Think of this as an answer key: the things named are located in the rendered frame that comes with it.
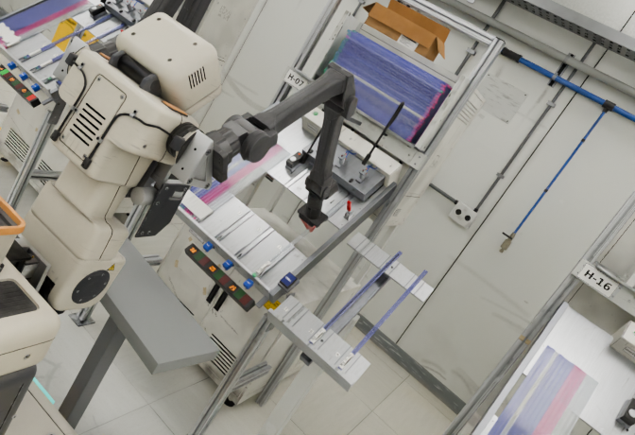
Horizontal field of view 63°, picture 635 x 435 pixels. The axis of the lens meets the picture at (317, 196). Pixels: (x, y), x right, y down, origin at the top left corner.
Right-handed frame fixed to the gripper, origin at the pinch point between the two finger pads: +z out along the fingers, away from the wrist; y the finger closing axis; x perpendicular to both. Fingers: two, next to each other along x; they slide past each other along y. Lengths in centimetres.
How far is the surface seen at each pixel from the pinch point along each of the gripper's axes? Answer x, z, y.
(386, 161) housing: -41.7, -10.7, -2.2
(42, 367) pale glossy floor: 94, 43, 43
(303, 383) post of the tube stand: 35, 27, -33
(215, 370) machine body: 43, 71, 7
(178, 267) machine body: 28, 53, 51
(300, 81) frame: -49, -15, 53
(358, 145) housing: -40.6, -10.6, 11.5
